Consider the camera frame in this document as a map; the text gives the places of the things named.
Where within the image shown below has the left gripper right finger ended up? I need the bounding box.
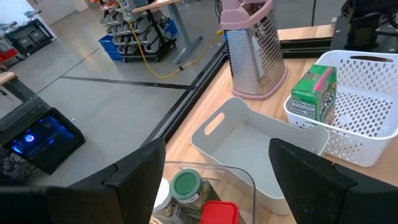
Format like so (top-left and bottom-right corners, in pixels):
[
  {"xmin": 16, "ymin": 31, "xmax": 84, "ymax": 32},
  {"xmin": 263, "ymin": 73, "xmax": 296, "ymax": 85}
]
[{"xmin": 269, "ymin": 138, "xmax": 398, "ymax": 224}]

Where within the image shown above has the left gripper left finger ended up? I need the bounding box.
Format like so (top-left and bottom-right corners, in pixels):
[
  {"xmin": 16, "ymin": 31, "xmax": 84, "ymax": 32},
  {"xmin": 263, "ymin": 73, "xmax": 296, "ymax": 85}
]
[{"xmin": 0, "ymin": 138, "xmax": 167, "ymax": 224}]

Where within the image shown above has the white lid spice jar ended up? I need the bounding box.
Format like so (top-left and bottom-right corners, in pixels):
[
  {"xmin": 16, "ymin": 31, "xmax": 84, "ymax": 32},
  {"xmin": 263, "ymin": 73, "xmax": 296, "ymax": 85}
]
[{"xmin": 152, "ymin": 177, "xmax": 175, "ymax": 224}]

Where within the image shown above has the clear plastic bin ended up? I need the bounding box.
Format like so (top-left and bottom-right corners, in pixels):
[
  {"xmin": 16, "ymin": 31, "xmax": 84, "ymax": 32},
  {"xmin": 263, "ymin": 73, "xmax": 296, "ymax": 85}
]
[{"xmin": 152, "ymin": 161, "xmax": 257, "ymax": 224}]

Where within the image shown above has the green lid spice jar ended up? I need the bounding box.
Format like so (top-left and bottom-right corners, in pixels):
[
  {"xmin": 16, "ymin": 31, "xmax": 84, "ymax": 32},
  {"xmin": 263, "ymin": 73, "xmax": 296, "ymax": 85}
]
[{"xmin": 169, "ymin": 169, "xmax": 218, "ymax": 218}]

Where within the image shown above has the green cereal box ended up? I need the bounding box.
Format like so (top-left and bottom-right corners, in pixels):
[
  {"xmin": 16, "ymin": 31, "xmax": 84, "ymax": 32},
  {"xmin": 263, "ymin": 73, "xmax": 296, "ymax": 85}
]
[{"xmin": 290, "ymin": 64, "xmax": 338, "ymax": 125}]

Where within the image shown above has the red lid paprika tin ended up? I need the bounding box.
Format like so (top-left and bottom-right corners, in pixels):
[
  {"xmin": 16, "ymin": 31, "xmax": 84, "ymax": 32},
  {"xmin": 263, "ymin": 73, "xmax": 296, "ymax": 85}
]
[{"xmin": 200, "ymin": 200, "xmax": 240, "ymax": 224}]

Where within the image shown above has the black computer tower blue light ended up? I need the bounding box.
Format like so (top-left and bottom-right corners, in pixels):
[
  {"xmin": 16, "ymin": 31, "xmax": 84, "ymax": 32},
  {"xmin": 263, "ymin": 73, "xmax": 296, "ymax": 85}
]
[{"xmin": 0, "ymin": 96, "xmax": 86, "ymax": 175}]

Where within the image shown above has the white perforated basket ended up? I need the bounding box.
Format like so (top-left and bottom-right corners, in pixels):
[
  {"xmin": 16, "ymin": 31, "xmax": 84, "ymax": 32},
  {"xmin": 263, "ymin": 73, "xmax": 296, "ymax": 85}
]
[{"xmin": 283, "ymin": 49, "xmax": 398, "ymax": 168}]

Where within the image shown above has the grey plastic bin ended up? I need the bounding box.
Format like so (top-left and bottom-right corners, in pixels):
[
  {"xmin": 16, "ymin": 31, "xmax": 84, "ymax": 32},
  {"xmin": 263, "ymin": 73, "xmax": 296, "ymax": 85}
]
[{"xmin": 190, "ymin": 96, "xmax": 330, "ymax": 216}]

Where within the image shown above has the blue storage bin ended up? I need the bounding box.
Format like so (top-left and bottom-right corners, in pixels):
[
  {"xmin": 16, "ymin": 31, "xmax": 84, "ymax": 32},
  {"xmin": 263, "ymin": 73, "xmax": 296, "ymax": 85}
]
[{"xmin": 98, "ymin": 34, "xmax": 125, "ymax": 62}]

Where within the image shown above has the rack of storage bins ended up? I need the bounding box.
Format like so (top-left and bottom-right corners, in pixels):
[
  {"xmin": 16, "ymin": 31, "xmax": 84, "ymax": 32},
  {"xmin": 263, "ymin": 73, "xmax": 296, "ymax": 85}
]
[{"xmin": 99, "ymin": 0, "xmax": 178, "ymax": 63}]

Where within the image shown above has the black equipment cart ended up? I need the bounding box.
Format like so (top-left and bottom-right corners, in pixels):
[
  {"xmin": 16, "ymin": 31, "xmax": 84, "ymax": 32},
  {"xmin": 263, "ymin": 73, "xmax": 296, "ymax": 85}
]
[{"xmin": 4, "ymin": 18, "xmax": 57, "ymax": 58}]

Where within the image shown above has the grey desk leg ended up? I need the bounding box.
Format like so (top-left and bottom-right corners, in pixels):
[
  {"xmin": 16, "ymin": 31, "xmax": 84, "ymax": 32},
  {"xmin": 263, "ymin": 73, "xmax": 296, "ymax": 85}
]
[{"xmin": 167, "ymin": 1, "xmax": 203, "ymax": 65}]

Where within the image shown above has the black aluminium table frame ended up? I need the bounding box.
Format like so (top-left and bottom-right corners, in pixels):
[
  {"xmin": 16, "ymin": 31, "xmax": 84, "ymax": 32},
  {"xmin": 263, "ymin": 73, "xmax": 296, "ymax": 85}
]
[{"xmin": 141, "ymin": 24, "xmax": 335, "ymax": 147}]

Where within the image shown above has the yellow extension cable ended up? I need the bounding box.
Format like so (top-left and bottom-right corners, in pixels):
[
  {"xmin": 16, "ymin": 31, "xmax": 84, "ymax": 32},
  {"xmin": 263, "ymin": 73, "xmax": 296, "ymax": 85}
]
[{"xmin": 119, "ymin": 0, "xmax": 224, "ymax": 80}]

